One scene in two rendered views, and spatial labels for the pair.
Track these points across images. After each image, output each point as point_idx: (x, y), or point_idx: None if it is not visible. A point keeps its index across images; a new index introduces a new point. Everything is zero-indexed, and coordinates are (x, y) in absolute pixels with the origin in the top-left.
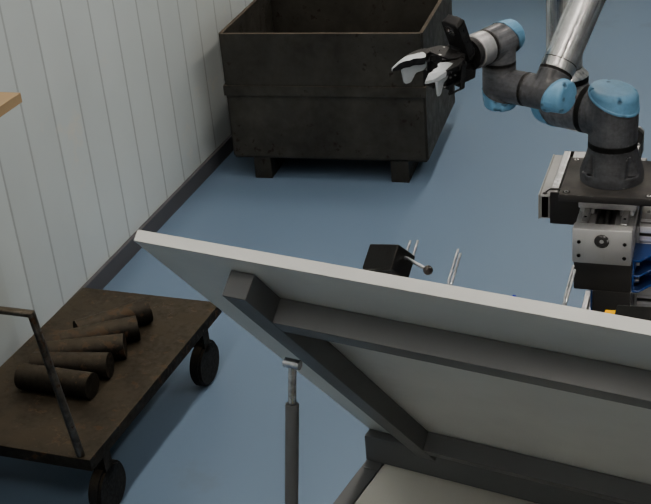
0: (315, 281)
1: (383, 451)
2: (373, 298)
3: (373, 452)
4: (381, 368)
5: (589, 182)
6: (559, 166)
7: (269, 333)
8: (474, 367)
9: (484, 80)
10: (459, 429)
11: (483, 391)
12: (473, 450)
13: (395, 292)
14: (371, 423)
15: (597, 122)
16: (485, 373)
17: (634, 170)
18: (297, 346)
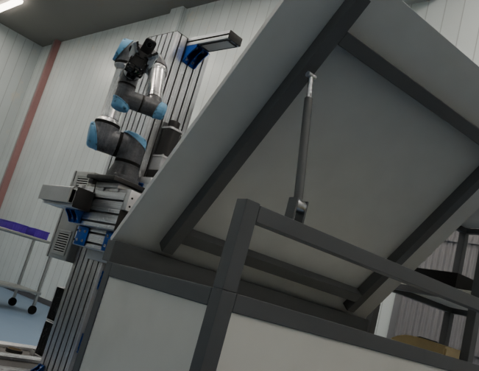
0: (394, 11)
1: (125, 254)
2: (404, 34)
3: (117, 255)
4: (285, 124)
5: (121, 177)
6: (59, 185)
7: (321, 46)
8: (416, 88)
9: (121, 90)
10: (224, 215)
11: (326, 148)
12: (213, 238)
13: (425, 29)
14: (132, 227)
15: (132, 146)
16: (413, 95)
17: (137, 179)
18: (318, 65)
